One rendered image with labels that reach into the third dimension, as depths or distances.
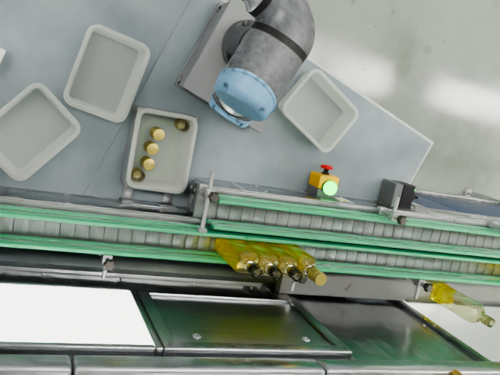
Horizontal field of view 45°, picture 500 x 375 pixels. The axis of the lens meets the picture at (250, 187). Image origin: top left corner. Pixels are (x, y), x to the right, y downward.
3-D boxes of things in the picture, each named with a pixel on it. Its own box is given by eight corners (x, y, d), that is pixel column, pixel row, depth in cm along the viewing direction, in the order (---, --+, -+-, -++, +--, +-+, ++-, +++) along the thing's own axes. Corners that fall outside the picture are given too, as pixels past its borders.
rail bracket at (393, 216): (373, 213, 194) (396, 224, 181) (378, 190, 192) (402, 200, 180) (383, 213, 195) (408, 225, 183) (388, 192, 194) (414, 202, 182)
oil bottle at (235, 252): (213, 249, 176) (238, 276, 157) (216, 231, 176) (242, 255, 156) (231, 251, 179) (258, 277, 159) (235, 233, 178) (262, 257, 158)
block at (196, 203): (184, 210, 178) (190, 217, 171) (190, 179, 176) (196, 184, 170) (195, 212, 179) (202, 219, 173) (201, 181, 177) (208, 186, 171)
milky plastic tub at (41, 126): (-30, 131, 160) (-32, 135, 152) (37, 76, 163) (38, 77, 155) (18, 178, 167) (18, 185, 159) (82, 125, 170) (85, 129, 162)
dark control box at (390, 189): (376, 200, 208) (390, 207, 201) (382, 178, 207) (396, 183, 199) (396, 203, 211) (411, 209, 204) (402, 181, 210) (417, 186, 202)
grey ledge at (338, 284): (266, 282, 196) (280, 295, 186) (272, 256, 195) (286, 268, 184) (492, 297, 233) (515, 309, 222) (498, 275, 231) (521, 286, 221)
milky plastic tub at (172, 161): (119, 181, 175) (124, 187, 167) (132, 103, 171) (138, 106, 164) (178, 188, 182) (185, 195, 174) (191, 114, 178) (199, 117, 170)
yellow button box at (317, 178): (305, 190, 198) (315, 196, 191) (310, 168, 196) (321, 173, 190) (324, 193, 200) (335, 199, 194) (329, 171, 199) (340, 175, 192)
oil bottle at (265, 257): (231, 251, 179) (258, 278, 159) (235, 234, 178) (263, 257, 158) (249, 254, 181) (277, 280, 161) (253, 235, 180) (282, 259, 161)
